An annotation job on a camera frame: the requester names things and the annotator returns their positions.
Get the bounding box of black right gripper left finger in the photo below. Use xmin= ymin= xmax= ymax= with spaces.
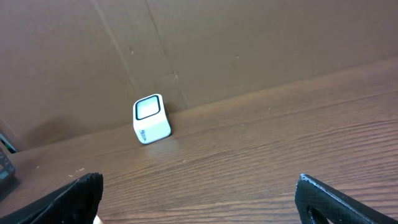
xmin=1 ymin=172 xmax=103 ymax=224

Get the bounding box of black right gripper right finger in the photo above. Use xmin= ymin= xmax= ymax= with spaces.
xmin=294 ymin=174 xmax=397 ymax=224

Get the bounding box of white barcode scanner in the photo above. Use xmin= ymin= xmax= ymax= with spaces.
xmin=132 ymin=94 xmax=172 ymax=144

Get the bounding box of grey plastic mesh basket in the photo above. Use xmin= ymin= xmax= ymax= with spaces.
xmin=1 ymin=134 xmax=19 ymax=201

